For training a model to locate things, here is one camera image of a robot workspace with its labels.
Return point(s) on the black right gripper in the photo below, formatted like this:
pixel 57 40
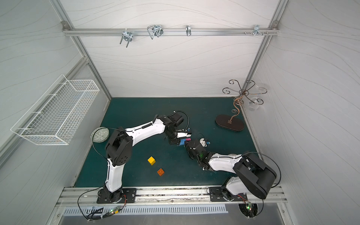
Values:
pixel 195 147

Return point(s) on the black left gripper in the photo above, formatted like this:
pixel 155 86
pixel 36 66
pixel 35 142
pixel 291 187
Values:
pixel 174 138

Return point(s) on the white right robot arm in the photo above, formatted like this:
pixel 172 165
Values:
pixel 251 174

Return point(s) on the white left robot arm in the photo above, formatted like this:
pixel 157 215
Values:
pixel 119 147

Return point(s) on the yellow lego brick left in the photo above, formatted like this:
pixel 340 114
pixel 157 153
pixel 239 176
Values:
pixel 152 160

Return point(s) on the orange lego brick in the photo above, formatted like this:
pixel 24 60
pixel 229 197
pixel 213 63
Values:
pixel 160 172

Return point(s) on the green mat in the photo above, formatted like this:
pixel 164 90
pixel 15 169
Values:
pixel 179 169

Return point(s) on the dark oval stand base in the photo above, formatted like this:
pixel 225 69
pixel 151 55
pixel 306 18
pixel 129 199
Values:
pixel 228 122

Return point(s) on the copper curled hook stand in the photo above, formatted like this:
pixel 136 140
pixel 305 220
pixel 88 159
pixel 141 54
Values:
pixel 244 93

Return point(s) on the green patterned round bowl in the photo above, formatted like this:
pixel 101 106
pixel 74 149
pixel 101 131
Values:
pixel 100 135

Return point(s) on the metal U-bolt clamp middle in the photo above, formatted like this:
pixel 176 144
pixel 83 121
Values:
pixel 155 31

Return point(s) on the metal u-bolt clamp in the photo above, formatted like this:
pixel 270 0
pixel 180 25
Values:
pixel 127 37
pixel 155 31

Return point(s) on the metal U-bolt clamp left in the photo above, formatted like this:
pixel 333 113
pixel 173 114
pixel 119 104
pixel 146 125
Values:
pixel 127 37

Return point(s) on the metal clamp right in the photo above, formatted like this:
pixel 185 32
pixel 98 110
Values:
pixel 257 32

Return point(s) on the aluminium top crossbar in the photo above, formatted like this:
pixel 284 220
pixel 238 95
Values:
pixel 168 32

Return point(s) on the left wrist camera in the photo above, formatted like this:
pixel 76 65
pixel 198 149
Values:
pixel 176 118

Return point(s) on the white slotted cable duct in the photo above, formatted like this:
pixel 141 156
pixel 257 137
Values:
pixel 186 209

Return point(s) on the small metal bracket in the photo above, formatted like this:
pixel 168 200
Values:
pixel 188 30

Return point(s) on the white wire basket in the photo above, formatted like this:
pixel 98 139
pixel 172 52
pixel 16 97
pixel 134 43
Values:
pixel 55 117

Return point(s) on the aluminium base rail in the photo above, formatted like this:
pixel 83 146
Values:
pixel 73 196

